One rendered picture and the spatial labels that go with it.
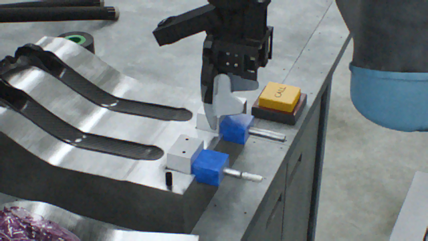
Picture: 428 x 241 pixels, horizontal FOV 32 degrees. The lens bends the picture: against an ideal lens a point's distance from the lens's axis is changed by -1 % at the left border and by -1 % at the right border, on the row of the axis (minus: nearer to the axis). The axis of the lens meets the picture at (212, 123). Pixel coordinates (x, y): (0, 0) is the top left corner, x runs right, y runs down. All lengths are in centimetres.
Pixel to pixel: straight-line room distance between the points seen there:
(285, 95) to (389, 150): 140
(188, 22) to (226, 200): 28
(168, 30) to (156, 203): 24
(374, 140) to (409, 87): 229
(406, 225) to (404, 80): 40
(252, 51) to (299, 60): 50
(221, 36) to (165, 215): 26
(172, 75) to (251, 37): 44
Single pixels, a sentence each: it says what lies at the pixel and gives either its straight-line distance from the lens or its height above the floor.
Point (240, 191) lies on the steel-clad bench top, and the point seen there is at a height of 80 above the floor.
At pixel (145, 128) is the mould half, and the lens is 114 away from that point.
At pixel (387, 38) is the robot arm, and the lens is 44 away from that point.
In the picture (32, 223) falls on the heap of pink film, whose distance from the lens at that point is 95.
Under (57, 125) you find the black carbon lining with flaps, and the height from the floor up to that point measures 89.
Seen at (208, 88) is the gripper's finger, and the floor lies 98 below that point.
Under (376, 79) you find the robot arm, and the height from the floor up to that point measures 130.
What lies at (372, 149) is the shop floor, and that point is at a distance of 268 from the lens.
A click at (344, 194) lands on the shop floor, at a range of 246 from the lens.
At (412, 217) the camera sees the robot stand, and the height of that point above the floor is 99.
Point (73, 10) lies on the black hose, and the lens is 161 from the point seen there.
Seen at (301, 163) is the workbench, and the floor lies 49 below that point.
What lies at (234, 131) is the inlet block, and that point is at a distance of 111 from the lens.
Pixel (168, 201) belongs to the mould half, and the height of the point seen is 87.
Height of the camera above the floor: 152
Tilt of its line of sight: 33 degrees down
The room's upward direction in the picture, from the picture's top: straight up
